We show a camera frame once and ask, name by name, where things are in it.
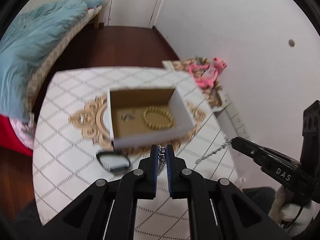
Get silver chain bracelet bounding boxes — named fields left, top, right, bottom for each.
left=158, top=137, right=233, bottom=165

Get wooden bead bracelet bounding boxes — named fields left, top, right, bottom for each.
left=143, top=106, right=175, bottom=131

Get small silver jewelry pile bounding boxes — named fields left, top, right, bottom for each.
left=121, top=111, right=136, bottom=122

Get white cardboard box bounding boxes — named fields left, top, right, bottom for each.
left=106, top=87, right=196, bottom=150

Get black smart watch band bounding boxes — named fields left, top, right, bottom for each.
left=96, top=151, right=131, bottom=175

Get white patterned tablecloth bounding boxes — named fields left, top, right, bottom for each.
left=33, top=67, right=240, bottom=224

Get white power strip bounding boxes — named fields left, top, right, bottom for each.
left=225, top=102, right=251, bottom=140

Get checkered cardboard box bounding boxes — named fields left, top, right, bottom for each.
left=162, top=56, right=228, bottom=112

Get pink panther plush toy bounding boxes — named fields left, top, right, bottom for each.
left=188, top=57, right=227, bottom=89

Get red bed sheet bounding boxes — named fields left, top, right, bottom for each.
left=1, top=115, right=35, bottom=157

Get bed with beige mattress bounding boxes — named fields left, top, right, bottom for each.
left=24, top=3, right=106, bottom=111

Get white door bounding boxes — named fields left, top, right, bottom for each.
left=105, top=0, right=162, bottom=28

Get light blue duvet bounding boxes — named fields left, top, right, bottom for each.
left=1, top=0, right=105, bottom=122

